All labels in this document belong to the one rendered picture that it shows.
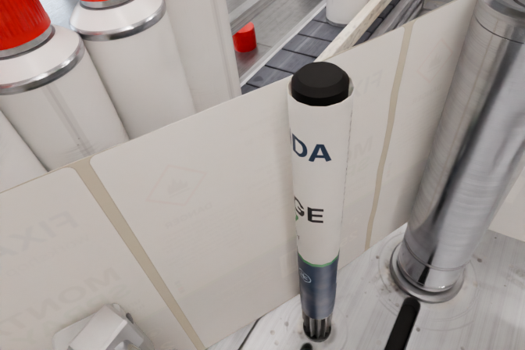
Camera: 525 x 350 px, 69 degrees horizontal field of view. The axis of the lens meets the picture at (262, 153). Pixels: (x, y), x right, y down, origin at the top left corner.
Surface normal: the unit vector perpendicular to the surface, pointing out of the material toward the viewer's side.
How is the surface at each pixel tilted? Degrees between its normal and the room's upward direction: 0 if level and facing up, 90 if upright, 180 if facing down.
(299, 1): 0
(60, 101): 90
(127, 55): 90
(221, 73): 90
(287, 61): 0
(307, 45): 0
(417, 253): 90
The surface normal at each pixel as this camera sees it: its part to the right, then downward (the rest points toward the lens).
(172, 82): 0.87, 0.29
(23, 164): 1.00, -0.07
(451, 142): -0.91, 0.35
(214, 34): 0.71, 0.45
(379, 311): -0.10, -0.69
